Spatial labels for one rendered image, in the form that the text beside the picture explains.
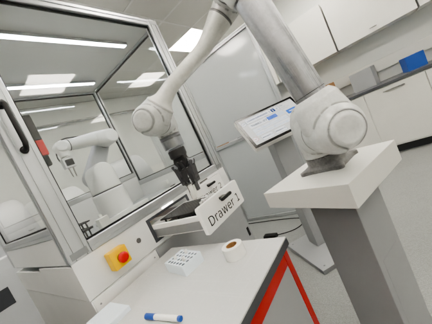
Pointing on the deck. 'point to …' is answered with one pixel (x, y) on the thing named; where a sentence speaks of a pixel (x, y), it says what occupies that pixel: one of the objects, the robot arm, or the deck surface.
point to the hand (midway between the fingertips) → (195, 191)
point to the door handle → (15, 126)
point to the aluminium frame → (27, 173)
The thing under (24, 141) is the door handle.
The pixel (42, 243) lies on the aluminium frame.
